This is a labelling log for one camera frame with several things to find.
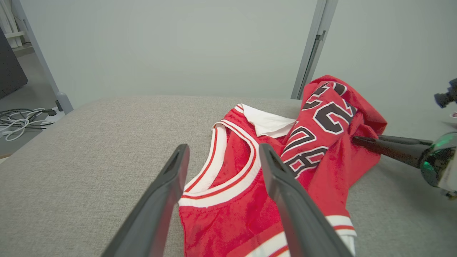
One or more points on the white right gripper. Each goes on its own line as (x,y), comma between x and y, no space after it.
(441,164)

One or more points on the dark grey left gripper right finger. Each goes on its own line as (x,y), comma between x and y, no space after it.
(303,228)

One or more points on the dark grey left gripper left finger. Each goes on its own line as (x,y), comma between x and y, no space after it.
(150,225)

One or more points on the red white basketball jersey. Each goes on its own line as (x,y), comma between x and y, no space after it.
(232,221)

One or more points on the grey slanted partition leg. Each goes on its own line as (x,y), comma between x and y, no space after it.
(65,103)

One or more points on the dark grey cabinet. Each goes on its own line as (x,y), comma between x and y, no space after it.
(10,71)

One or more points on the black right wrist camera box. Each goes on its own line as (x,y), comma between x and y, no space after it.
(446,98)

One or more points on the grey partition post two feet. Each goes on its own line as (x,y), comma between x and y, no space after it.
(314,46)

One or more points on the white frame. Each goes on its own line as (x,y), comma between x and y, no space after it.
(14,34)

